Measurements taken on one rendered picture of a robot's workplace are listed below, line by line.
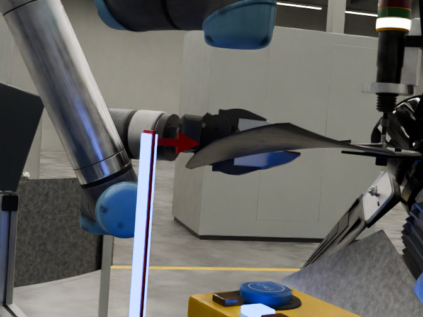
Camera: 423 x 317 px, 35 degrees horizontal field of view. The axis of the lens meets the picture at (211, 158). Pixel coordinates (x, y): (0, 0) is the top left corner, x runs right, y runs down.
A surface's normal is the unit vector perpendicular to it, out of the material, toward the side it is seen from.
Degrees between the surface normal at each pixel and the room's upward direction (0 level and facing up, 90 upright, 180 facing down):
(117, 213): 90
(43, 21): 88
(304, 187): 90
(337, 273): 55
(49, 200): 90
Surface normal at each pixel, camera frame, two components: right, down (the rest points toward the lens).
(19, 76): 0.25, 0.07
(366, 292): -0.29, -0.55
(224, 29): -0.38, 0.07
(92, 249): 0.90, 0.09
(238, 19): -0.07, 0.10
